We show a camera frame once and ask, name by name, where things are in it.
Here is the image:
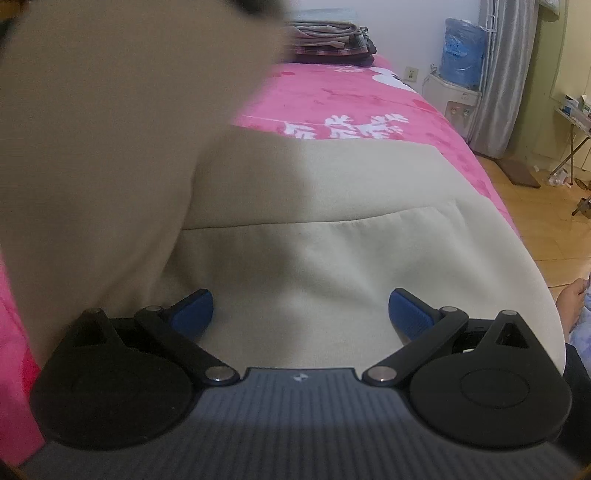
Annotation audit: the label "beige zip hoodie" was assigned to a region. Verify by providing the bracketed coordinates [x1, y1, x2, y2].
[1, 1, 565, 370]

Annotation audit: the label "folding side table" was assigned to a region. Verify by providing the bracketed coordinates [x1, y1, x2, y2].
[550, 95, 590, 186]

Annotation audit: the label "lavender patterned cloth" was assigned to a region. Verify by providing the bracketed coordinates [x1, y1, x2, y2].
[569, 288, 591, 362]

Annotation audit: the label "brown floor mat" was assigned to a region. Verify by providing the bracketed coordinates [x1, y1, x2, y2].
[495, 159, 541, 189]

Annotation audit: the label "person right leg black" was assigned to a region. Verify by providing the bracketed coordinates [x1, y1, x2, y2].
[556, 274, 591, 453]

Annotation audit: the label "white water dispenser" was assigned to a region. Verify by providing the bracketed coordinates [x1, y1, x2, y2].
[422, 73, 481, 141]

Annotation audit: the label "pink floral blanket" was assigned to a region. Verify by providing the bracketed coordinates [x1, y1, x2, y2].
[1, 58, 508, 465]

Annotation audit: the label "blue water jug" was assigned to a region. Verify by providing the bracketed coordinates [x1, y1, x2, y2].
[438, 18, 487, 90]

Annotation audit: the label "folded grey brown blankets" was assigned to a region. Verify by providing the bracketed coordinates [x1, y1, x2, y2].
[284, 9, 377, 67]

